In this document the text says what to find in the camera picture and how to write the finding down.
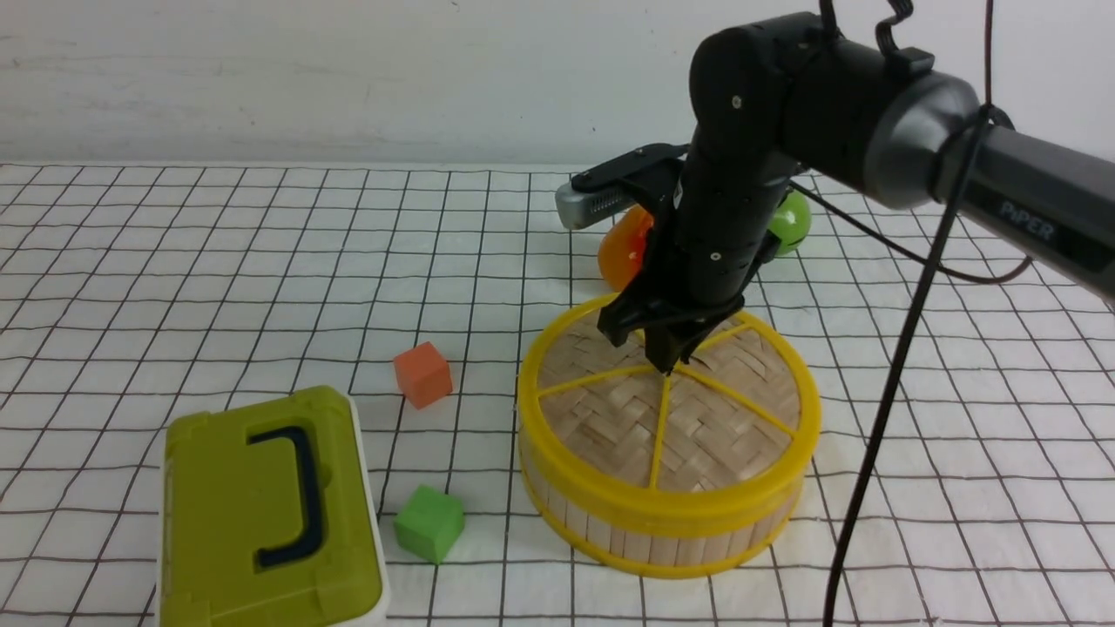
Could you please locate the white black grid tablecloth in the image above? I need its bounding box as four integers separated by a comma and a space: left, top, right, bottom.
1, 165, 1114, 626

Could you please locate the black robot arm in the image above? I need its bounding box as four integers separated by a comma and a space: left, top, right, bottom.
598, 1, 1114, 374

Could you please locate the orange foam cube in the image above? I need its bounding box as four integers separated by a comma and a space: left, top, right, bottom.
392, 341, 454, 409

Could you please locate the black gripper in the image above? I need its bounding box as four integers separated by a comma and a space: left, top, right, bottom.
598, 153, 783, 374

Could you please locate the green foam cube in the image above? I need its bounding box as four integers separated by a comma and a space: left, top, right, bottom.
394, 484, 465, 566

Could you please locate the yellow woven steamer lid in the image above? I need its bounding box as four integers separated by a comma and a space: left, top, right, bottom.
517, 297, 821, 538

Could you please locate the orange toy pear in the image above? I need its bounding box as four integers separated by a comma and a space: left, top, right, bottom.
597, 204, 653, 291

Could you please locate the green toy apple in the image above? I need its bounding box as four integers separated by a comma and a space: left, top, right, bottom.
767, 189, 812, 257

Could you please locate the olive green lidded box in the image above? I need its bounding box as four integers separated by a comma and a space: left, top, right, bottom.
155, 386, 391, 626

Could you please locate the bamboo steamer basket yellow rim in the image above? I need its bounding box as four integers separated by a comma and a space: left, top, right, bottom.
517, 436, 804, 579

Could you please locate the black cable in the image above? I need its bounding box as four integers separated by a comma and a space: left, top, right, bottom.
784, 0, 1037, 627

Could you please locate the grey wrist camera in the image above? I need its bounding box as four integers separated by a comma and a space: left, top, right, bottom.
554, 143, 688, 231

